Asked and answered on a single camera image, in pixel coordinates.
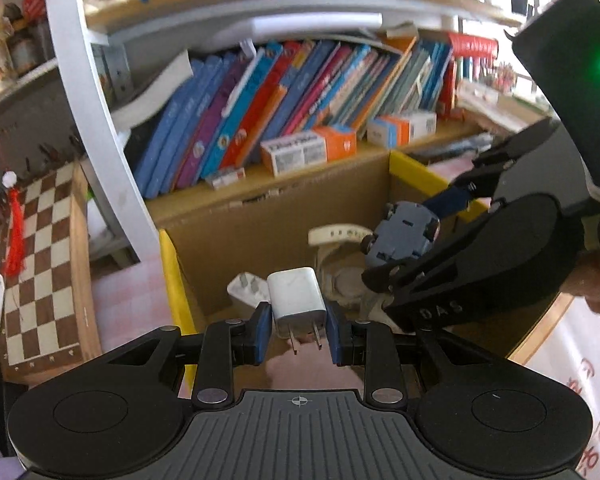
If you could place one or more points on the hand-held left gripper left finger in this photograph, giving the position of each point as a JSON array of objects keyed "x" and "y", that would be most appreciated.
[{"x": 262, "y": 335}]

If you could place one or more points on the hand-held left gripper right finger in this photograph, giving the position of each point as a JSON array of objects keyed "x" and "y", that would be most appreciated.
[{"x": 334, "y": 335}]

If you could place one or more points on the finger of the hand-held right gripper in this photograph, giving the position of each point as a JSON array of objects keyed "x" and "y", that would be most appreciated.
[
  {"x": 447, "y": 202},
  {"x": 390, "y": 280}
]

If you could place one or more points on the grey toy car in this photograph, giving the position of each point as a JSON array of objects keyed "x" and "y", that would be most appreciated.
[{"x": 400, "y": 235}]

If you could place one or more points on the white plug charger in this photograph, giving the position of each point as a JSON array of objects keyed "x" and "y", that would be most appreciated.
[
  {"x": 242, "y": 292},
  {"x": 295, "y": 295}
]

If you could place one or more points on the cream wrist watch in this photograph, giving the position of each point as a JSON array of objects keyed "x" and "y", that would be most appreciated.
[{"x": 340, "y": 234}]

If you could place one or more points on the yellow cardboard box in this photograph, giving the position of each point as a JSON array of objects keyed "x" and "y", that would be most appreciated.
[{"x": 260, "y": 220}]

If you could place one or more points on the orange white carton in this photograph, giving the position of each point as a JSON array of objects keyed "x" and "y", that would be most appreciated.
[
  {"x": 305, "y": 150},
  {"x": 402, "y": 129}
]

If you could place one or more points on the stack of papers and books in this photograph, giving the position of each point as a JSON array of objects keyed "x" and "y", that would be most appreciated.
[{"x": 485, "y": 105}]

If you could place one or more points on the small red white box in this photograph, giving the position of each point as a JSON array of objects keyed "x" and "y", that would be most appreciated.
[{"x": 225, "y": 177}]

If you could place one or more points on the row of blue and purple books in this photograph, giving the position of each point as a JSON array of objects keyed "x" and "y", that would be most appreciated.
[{"x": 280, "y": 95}]

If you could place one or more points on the white light bar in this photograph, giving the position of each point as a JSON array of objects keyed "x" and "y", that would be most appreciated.
[{"x": 315, "y": 25}]

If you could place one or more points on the wooden chessboard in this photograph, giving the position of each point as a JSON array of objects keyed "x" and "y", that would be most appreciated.
[{"x": 45, "y": 270}]

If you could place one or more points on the grey white book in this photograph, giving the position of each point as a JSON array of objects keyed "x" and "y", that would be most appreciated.
[{"x": 150, "y": 95}]

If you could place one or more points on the red tassel ornament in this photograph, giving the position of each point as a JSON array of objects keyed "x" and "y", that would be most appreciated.
[{"x": 16, "y": 230}]

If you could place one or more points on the white wooden bookshelf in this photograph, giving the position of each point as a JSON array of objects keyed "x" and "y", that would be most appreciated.
[{"x": 80, "y": 85}]

